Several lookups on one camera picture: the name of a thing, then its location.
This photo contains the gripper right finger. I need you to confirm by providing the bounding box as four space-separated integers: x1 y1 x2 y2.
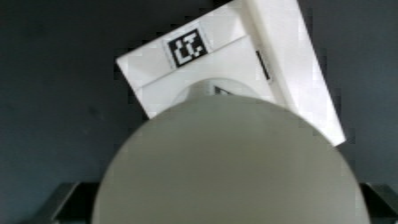
361 183 398 224

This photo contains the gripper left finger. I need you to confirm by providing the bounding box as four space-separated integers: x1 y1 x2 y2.
23 182 79 224

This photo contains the white lamp bulb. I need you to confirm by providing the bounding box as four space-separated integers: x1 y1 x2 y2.
93 80 372 224

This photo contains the white lamp base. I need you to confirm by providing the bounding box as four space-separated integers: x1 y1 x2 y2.
116 0 347 144

